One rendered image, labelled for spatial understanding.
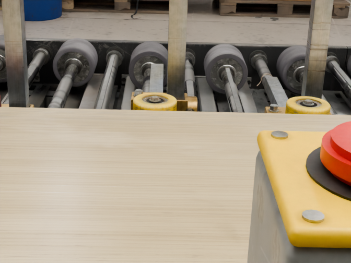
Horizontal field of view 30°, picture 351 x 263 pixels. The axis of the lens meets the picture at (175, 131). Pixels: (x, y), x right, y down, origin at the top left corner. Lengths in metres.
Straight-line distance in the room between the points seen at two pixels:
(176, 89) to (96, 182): 0.47
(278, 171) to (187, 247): 0.56
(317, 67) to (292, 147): 1.12
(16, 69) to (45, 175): 0.46
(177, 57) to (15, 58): 0.32
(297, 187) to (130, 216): 0.63
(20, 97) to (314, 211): 1.20
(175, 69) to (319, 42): 0.29
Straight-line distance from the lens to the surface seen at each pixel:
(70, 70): 1.67
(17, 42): 1.33
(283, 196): 0.19
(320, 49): 1.33
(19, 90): 1.36
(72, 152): 0.99
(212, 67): 1.70
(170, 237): 0.78
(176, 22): 1.29
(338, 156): 0.20
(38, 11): 5.81
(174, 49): 1.30
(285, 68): 1.74
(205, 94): 1.73
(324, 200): 0.19
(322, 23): 1.32
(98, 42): 1.85
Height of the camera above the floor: 1.31
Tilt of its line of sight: 22 degrees down
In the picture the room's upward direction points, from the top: 2 degrees clockwise
